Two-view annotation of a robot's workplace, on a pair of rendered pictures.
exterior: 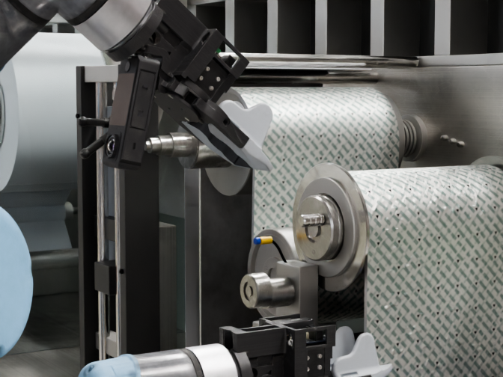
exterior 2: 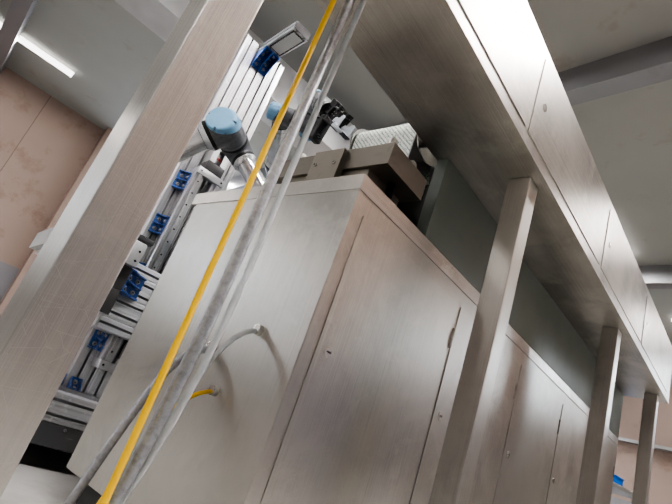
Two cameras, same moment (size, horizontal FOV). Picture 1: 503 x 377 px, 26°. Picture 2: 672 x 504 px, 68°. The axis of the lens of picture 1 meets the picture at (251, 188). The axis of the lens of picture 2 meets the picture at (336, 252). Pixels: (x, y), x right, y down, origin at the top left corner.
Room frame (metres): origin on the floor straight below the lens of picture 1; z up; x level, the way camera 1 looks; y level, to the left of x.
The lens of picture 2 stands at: (0.94, -1.49, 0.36)
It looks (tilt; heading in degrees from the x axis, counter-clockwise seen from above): 20 degrees up; 77
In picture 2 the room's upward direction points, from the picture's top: 20 degrees clockwise
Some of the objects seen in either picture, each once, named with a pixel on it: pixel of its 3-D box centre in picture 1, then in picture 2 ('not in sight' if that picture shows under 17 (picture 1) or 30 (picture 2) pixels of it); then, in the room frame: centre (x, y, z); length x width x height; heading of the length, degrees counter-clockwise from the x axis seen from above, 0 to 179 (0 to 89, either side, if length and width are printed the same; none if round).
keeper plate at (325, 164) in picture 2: not in sight; (324, 169); (1.10, -0.38, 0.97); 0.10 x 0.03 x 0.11; 121
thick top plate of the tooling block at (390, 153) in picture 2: not in sight; (346, 179); (1.17, -0.32, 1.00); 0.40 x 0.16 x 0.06; 121
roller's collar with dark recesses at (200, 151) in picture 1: (206, 143); not in sight; (1.44, 0.06, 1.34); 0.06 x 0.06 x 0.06; 31
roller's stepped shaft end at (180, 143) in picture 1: (165, 145); not in sight; (1.41, 0.11, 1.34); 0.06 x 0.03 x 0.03; 121
